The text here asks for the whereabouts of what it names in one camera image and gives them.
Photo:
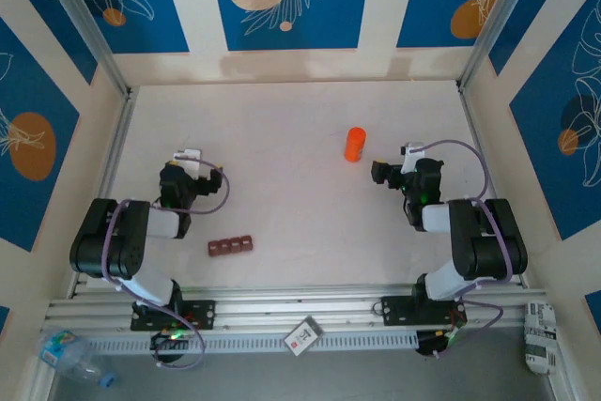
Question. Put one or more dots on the orange pill bottle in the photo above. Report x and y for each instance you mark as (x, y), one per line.
(354, 149)

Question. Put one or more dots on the orange bottle cap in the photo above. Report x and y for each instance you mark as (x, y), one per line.
(357, 133)

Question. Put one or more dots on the brown weekly pill organizer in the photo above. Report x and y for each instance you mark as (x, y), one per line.
(231, 247)

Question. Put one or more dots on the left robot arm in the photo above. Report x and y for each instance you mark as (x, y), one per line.
(112, 241)

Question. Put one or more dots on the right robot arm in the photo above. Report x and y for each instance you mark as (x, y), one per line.
(488, 241)

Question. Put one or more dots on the controller board with LED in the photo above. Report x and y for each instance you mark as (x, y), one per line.
(171, 337)
(439, 342)

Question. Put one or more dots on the white red card badge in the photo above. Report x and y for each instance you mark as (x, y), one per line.
(303, 337)

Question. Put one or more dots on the newspaper wrapped bundle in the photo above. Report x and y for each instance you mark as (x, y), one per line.
(540, 340)

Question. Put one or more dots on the clear plastic water bottle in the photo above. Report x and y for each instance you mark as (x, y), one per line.
(70, 359)

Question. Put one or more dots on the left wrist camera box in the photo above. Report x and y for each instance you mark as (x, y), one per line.
(190, 157)

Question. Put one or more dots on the aluminium side rail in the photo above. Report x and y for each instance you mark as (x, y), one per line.
(475, 128)
(118, 138)

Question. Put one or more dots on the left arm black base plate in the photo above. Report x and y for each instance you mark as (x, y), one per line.
(202, 314)

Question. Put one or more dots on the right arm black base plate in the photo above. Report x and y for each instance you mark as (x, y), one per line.
(399, 309)

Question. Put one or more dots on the aluminium mounting rail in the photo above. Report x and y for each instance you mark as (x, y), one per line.
(282, 309)

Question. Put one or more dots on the aluminium frame post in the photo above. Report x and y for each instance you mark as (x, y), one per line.
(87, 20)
(495, 20)

